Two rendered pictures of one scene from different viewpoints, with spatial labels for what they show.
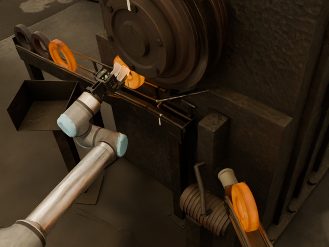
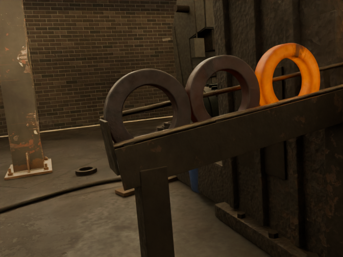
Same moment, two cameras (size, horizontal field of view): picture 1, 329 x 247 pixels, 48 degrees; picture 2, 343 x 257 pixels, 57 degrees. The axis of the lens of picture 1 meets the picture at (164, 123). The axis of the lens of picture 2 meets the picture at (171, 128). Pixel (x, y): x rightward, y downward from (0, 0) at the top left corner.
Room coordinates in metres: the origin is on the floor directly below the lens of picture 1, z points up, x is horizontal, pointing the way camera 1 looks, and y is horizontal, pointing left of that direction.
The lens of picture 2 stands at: (1.59, 1.34, 0.69)
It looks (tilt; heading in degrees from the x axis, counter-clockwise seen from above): 8 degrees down; 293
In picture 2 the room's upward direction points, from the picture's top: 5 degrees counter-clockwise
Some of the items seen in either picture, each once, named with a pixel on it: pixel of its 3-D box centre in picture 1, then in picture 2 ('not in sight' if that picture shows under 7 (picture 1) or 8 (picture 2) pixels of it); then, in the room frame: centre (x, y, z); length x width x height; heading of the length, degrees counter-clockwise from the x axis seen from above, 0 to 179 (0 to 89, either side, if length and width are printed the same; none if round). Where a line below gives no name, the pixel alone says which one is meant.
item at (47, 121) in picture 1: (63, 147); not in sight; (1.29, 0.52, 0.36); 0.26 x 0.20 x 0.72; 80
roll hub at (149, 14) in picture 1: (137, 37); not in sight; (1.05, 0.06, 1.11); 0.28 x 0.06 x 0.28; 45
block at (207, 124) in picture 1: (213, 141); not in sight; (0.96, -0.18, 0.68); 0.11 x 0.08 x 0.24; 135
